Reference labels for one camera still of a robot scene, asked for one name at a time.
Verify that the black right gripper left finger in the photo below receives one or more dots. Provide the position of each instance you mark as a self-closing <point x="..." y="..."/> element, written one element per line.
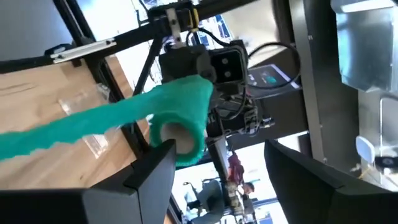
<point x="124" y="199"/>

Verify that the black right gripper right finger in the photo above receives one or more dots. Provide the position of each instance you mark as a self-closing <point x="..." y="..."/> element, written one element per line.
<point x="326" y="193"/>

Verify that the teal bandage roll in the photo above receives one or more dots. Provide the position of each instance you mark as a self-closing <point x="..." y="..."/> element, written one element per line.
<point x="174" y="102"/>

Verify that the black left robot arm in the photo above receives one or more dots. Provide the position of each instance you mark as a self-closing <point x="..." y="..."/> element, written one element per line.
<point x="174" y="18"/>

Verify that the person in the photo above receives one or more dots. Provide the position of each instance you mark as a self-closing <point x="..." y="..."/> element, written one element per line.
<point x="211" y="199"/>

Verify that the dark screen tablet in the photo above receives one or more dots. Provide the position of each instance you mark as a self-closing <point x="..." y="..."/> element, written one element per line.
<point x="270" y="77"/>

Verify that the flat clear plastic bag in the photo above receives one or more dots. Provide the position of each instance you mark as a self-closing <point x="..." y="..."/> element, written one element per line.
<point x="77" y="101"/>

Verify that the grey desk top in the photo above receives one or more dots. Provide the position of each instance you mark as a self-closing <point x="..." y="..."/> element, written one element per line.
<point x="323" y="77"/>

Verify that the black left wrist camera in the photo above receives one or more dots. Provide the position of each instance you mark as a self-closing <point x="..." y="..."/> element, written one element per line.
<point x="228" y="67"/>

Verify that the silver frame bracket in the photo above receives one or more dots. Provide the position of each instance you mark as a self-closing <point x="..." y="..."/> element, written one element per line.
<point x="81" y="49"/>

